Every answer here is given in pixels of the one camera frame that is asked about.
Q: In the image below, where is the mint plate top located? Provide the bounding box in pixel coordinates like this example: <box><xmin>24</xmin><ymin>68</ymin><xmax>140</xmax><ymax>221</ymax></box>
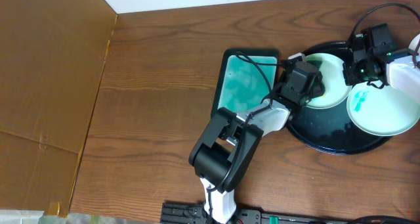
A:
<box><xmin>305</xmin><ymin>53</ymin><xmax>352</xmax><ymax>109</ymax></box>

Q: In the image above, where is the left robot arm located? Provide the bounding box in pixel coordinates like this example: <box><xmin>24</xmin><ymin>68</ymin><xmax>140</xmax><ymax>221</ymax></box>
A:
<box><xmin>188</xmin><ymin>57</ymin><xmax>325</xmax><ymax>223</ymax></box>

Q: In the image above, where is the brown cardboard panel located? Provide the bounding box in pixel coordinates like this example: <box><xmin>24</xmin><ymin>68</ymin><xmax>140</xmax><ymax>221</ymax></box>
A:
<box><xmin>1</xmin><ymin>0</ymin><xmax>117</xmax><ymax>216</ymax></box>

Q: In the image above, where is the black rectangular water tray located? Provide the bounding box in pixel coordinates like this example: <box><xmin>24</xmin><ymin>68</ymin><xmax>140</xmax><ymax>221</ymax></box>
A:
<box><xmin>211</xmin><ymin>48</ymin><xmax>280</xmax><ymax>115</ymax></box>

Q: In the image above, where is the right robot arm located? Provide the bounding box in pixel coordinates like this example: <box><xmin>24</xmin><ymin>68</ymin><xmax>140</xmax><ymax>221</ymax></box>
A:
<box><xmin>343</xmin><ymin>34</ymin><xmax>419</xmax><ymax>102</ymax></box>

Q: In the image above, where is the mint plate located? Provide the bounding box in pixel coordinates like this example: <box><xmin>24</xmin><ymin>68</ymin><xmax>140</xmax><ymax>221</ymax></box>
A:
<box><xmin>305</xmin><ymin>53</ymin><xmax>352</xmax><ymax>109</ymax></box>
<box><xmin>346</xmin><ymin>83</ymin><xmax>419</xmax><ymax>137</ymax></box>

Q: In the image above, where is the black round tray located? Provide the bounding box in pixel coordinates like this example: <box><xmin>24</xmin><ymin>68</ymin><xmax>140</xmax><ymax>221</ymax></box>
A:
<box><xmin>278</xmin><ymin>41</ymin><xmax>394</xmax><ymax>156</ymax></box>

